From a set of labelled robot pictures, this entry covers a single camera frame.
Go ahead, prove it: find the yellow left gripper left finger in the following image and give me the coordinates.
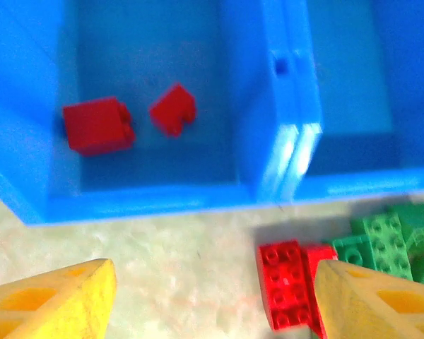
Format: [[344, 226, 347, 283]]
[[0, 258, 118, 339]]

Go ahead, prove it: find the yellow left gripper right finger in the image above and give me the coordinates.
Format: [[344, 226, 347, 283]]
[[315, 259, 424, 339]]

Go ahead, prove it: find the long red lego brick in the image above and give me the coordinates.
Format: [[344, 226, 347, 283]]
[[257, 239, 314, 333]]

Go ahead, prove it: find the long green lego brick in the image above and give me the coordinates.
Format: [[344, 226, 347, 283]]
[[361, 211, 415, 280]]

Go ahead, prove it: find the blue plastic bin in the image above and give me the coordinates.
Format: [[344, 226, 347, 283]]
[[0, 0, 300, 225], [261, 0, 424, 205]]

